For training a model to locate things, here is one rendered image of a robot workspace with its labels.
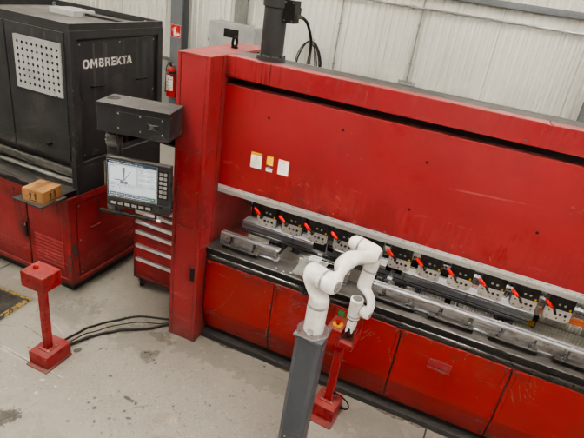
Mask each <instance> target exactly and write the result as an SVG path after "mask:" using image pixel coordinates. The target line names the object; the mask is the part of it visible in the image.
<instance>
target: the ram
mask: <svg viewBox="0 0 584 438"><path fill-rule="evenodd" d="M252 151H253V152H256V153H260V154H262V166H261V169H256V168H253V167H250V161H251V152H252ZM267 156H273V157H274V161H273V166H269V165H267V164H266V163H267ZM279 159H282V160H285V161H288V162H290V163H289V174H288V177H286V176H281V175H278V174H276V173H277V167H278V160H279ZM266 167H270V168H273V169H272V173H271V172H268V171H266ZM218 183H220V184H222V185H226V186H229V187H231V188H234V189H239V190H242V191H246V192H249V193H251V194H254V195H258V196H262V197H266V198H268V199H271V200H274V201H278V202H282V203H286V204H288V205H291V206H295V207H297V208H300V209H306V210H308V211H311V212H315V213H317V214H320V215H323V216H328V217H331V218H335V219H337V220H340V221H343V222H348V223H351V224H354V225H357V226H360V227H363V228H366V229H371V230H374V231H377V232H380V233H383V234H386V235H389V236H394V237H397V238H400V239H402V240H406V241H409V242H414V243H417V244H420V245H423V246H426V247H429V248H431V249H437V250H440V251H443V252H446V253H449V254H451V255H455V256H459V257H463V258H466V259H469V260H471V261H475V262H479V263H483V264H486V265H488V266H491V267H495V268H498V269H503V270H506V271H508V272H511V273H515V274H517V275H523V276H525V277H528V278H531V279H535V280H537V281H540V282H545V283H548V284H552V285H554V286H557V287H560V288H564V289H568V290H572V291H574V292H577V293H580V294H583V295H584V164H583V163H577V162H572V161H569V160H565V159H560V158H557V157H553V156H546V155H543V154H539V153H534V152H531V151H527V150H523V149H517V148H513V147H508V146H505V145H501V144H497V143H491V142H486V141H482V140H479V139H474V138H471V137H467V136H460V135H456V134H453V133H448V132H445V131H441V130H437V129H430V128H427V127H422V126H419V125H415V124H411V123H405V122H400V121H396V120H393V119H388V118H385V117H381V116H374V115H370V114H367V113H362V112H359V111H355V110H351V109H344V108H341V107H336V106H333V105H329V104H325V103H318V102H314V101H310V100H307V99H302V98H299V97H295V96H288V95H284V94H281V93H276V92H273V91H269V90H262V89H258V88H255V87H250V86H247V85H243V84H239V83H232V82H231V83H226V88H225V99H224V111H223V122H222V145H221V156H220V168H219V179H218ZM218 191H221V192H223V193H226V194H229V195H232V196H237V197H240V198H243V199H246V200H249V201H251V202H257V203H260V204H262V205H265V206H269V207H271V208H274V209H279V210H282V211H285V212H288V213H290V214H294V215H297V216H301V217H305V218H308V219H310V220H313V221H317V222H321V223H324V224H327V225H330V226H333V227H336V228H338V229H344V230H347V231H349V232H353V233H356V234H358V235H361V236H366V237H369V238H372V239H375V240H378V241H381V242H385V243H389V244H392V245H395V246H397V247H401V248H404V249H408V250H411V251H414V252H417V253H420V254H423V255H426V256H431V257H433V258H437V259H440V260H443V261H445V262H451V263H453V264H456V265H459V266H462V267H465V268H468V269H473V270H476V271H479V272H482V273H485V274H488V275H492V276H495V277H499V278H501V279H504V280H507V281H511V282H515V283H518V284H521V285H524V286H527V287H530V288H533V289H538V290H540V291H543V292H547V293H549V294H552V295H557V296H560V297H563V298H566V299H569V300H572V301H575V302H579V303H583V304H584V300H583V299H581V298H578V297H575V296H571V295H567V294H564V293H561V292H558V291H555V290H552V289H547V288H544V287H541V286H538V285H535V284H533V283H529V282H524V281H522V280H518V279H515V278H513V277H510V276H506V275H502V274H499V273H495V272H493V271H490V270H487V269H482V268H479V267H475V266H473V265H470V264H467V263H464V262H459V261H456V260H453V259H450V258H447V257H445V256H441V255H437V254H434V253H430V252H427V251H425V250H422V249H417V248H414V247H411V246H408V245H405V244H402V243H399V242H394V241H391V240H388V239H385V238H382V237H379V236H374V235H371V234H369V233H365V232H362V231H360V230H357V229H351V228H349V227H346V226H342V225H340V224H337V223H334V222H329V221H326V220H323V219H320V218H317V217H314V216H309V215H306V214H303V213H300V212H297V211H294V210H292V209H286V208H284V207H281V206H277V205H274V204H272V203H269V202H264V201H261V200H258V199H255V198H252V197H249V196H244V195H241V194H238V193H235V192H232V191H229V190H226V189H221V188H218Z"/></svg>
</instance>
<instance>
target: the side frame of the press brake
mask: <svg viewBox="0 0 584 438"><path fill-rule="evenodd" d="M231 46H232V45H231V43H229V44H221V45H214V46H207V47H200V48H192V49H185V50H178V62H177V87H176V105H182V106H184V108H182V134H181V135H180V136H178V137H177V138H176V139H175V164H174V189H173V216H172V241H171V267H170V292H169V332H170V333H172V334H175V335H179V336H181V337H182V338H185V339H187V340H189V341H191V342H194V341H195V340H196V339H197V338H198V337H199V336H200V335H201V331H202V330H203V329H204V328H205V320H204V311H203V297H204V285H205V273H206V260H207V252H206V247H207V246H208V245H210V244H211V243H212V242H213V241H214V240H216V239H217V238H218V237H220V236H221V232H222V231H223V230H224V229H226V230H229V231H232V232H235V233H237V234H240V235H243V236H248V235H249V233H247V232H244V231H242V221H243V220H244V219H245V218H246V217H248V216H250V212H251V204H248V200H246V199H243V198H240V197H237V196H232V195H229V194H226V193H223V192H221V191H218V179H219V168H220V156H221V145H222V122H223V111H224V99H225V88H226V83H231V82H232V77H229V76H225V72H226V61H227V55H230V54H235V53H241V52H246V51H247V52H251V53H255V54H256V53H257V51H258V52H260V49H261V46H257V45H253V44H248V43H238V45H237V47H238V49H234V48H231Z"/></svg>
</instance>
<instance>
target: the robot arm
mask: <svg viewBox="0 0 584 438"><path fill-rule="evenodd" d="M348 245H349V247H350V248H351V249H352V250H350V251H347V252H345V253H344V254H342V255H341V256H339V257H338V258H337V259H336V260H335V265H334V268H335V272H333V271H331V270H329V269H327V268H325V267H324V266H322V265H321V264H319V263H317V262H311V263H309V264H308V265H307V266H306V267H305V269H304V270H303V274H302V277H303V281H304V284H305V287H306V290H307V291H308V294H309V300H308V306H307V310H306V315H305V320H303V321H301V322H299V323H298V325H297V332H298V334H299V335H300V336H301V337H302V338H304V339H306V340H308V341H312V342H321V341H324V340H326V339H327V338H328V337H329V328H328V327H327V326H326V325H325V321H326V318H327V313H328V309H329V296H328V294H329V295H334V294H336V293H337V292H338V291H339V290H340V289H341V286H342V282H343V279H344V277H345V275H346V274H347V273H348V272H349V271H350V270H351V269H353V268H354V267H355V266H358V265H363V268H362V272H361V274H360V277H359V280H358V283H357V288H358V289H359V290H360V291H361V292H362V293H363V294H364V295H365V297H366V300H367V306H365V305H364V304H363V302H364V299H363V297H361V296H360V295H352V296H351V299H350V304H349V308H348V322H347V325H346V328H345V332H347V331H348V333H347V337H348V338H350V339H351V338H352V335H353V331H354V329H355V327H356V325H357V322H358V321H359V320H360V317H362V318H364V319H366V320H367V319H369V318H370V317H371V315H372V314H373V311H374V308H375V296H374V294H373V291H372V289H371V285H372V283H373V280H374V279H375V275H376V272H377V270H378V268H379V265H380V262H381V260H382V248H381V247H380V246H378V245H377V244H375V243H373V242H371V241H369V240H367V239H365V238H363V237H361V236H352V237H350V239H349V241H348Z"/></svg>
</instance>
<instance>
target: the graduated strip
mask: <svg viewBox="0 0 584 438"><path fill-rule="evenodd" d="M218 188H221V189H226V190H229V191H232V192H235V193H238V194H241V195H244V196H249V197H252V198H255V199H258V200H261V201H264V202H269V203H272V204H274V205H277V206H281V207H284V208H286V209H292V210H294V211H297V212H300V213H303V214H306V215H309V216H314V217H317V218H320V219H323V220H326V221H329V222H334V223H337V224H340V225H342V226H346V227H349V228H351V229H357V230H360V231H362V232H365V233H369V234H371V235H374V236H379V237H382V238H385V239H388V240H391V241H394V242H399V243H402V244H405V245H408V246H411V247H414V248H417V249H422V250H425V251H427V252H430V253H434V254H437V255H439V256H445V257H447V258H450V259H453V260H456V261H459V262H464V263H467V264H470V265H473V266H475V267H479V268H482V269H487V270H490V271H493V272H495V273H499V274H502V275H506V276H510V277H513V278H515V279H518V280H522V281H524V282H529V283H533V284H535V285H538V286H541V287H544V288H547V289H552V290H555V291H558V292H561V293H564V294H567V295H571V296H575V297H578V298H581V299H583V300H584V295H583V294H580V293H577V292H574V291H572V290H568V289H564V288H560V287H557V286H554V285H552V284H548V283H545V282H540V281H537V280H535V279H531V278H528V277H525V276H523V275H517V274H515V273H511V272H508V271H506V270H503V269H498V268H495V267H491V266H488V265H486V264H483V263H479V262H475V261H471V260H469V259H466V258H463V257H459V256H457V255H451V254H449V253H446V252H443V251H440V250H437V249H431V248H429V247H426V246H423V245H420V244H417V243H414V242H409V241H406V240H402V239H400V238H397V237H394V236H389V235H386V234H383V233H380V232H377V231H374V230H371V229H366V228H363V227H360V226H357V225H354V224H351V223H348V222H343V221H340V220H337V219H335V218H331V217H328V216H323V215H320V214H317V213H315V212H311V211H308V210H306V209H300V208H297V207H295V206H291V205H288V204H286V203H282V202H278V201H274V200H271V199H268V198H266V197H262V196H258V195H254V194H251V193H249V192H246V191H242V190H239V189H234V188H231V187H229V186H226V185H222V184H220V183H218Z"/></svg>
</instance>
